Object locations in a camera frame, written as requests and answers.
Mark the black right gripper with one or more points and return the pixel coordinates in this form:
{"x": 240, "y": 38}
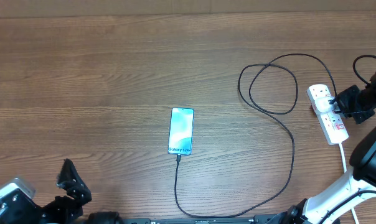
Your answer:
{"x": 341, "y": 106}

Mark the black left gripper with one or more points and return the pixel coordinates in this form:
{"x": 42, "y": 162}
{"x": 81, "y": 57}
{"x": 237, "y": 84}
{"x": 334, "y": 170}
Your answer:
{"x": 75, "y": 188}

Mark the Samsung Galaxy smartphone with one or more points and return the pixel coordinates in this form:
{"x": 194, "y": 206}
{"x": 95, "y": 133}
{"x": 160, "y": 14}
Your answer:
{"x": 181, "y": 131}

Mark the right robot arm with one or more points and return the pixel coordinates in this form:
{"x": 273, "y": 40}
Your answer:
{"x": 358, "y": 182}

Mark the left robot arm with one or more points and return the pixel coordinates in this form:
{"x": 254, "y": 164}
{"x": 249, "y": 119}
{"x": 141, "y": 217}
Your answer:
{"x": 17, "y": 205}

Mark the white charger plug adapter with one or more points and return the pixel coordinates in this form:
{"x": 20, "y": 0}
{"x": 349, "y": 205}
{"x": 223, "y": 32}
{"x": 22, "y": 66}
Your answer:
{"x": 323, "y": 104}

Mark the white power strip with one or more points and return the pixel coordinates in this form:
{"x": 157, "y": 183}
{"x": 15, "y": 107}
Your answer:
{"x": 331, "y": 122}

